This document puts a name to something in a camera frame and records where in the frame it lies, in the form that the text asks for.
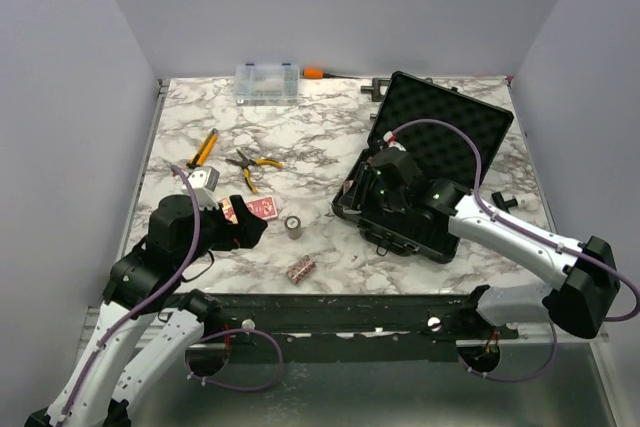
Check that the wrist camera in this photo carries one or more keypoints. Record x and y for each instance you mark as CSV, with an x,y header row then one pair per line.
x,y
390,140
203,181

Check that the Texas Hold'em card box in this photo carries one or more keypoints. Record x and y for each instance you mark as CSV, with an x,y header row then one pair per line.
x,y
228,210

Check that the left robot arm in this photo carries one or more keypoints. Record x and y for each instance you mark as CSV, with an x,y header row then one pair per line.
x,y
112,375

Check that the red backed card deck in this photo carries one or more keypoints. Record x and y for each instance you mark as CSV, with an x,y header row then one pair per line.
x,y
264,208

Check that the orange handled screwdriver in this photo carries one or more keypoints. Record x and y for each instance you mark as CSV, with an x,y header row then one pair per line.
x,y
318,74

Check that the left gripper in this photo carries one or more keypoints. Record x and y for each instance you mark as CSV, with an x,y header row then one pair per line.
x,y
246,233

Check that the yellow utility knife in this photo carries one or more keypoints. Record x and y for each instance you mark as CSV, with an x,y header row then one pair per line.
x,y
204,150

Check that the black mounting rail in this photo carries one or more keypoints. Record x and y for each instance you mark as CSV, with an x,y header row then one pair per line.
x,y
307,328

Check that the orange blue chip roll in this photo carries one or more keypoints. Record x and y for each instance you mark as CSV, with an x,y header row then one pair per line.
x,y
301,270

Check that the clear plastic organizer box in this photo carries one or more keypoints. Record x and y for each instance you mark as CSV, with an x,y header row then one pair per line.
x,y
266,84

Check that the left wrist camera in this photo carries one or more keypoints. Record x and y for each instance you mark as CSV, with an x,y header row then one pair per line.
x,y
203,181

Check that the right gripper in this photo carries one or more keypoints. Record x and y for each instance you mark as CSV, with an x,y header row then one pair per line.
x,y
372,177

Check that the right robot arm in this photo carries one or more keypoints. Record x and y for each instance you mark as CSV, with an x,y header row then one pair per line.
x,y
576,284

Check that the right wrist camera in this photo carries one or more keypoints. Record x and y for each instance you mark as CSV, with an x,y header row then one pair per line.
x,y
390,140

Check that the black poker set case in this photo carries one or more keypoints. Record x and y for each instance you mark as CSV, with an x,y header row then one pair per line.
x,y
449,135

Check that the yellow black pliers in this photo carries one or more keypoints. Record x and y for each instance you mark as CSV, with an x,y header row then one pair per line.
x,y
245,163

